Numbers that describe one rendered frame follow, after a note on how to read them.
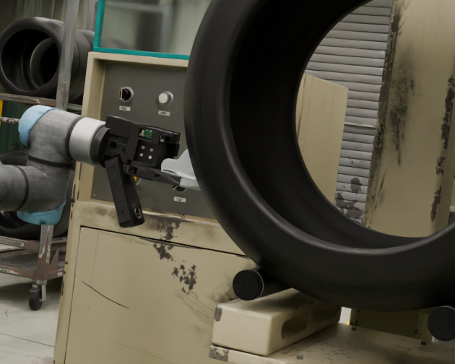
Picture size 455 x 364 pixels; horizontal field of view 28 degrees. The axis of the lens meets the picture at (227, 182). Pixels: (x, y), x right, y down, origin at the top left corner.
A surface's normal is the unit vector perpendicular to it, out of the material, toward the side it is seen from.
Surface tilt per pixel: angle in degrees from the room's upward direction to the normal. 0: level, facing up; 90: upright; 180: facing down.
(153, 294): 90
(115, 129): 90
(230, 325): 90
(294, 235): 100
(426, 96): 90
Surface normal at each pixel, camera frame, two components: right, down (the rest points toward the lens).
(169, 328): -0.40, 0.00
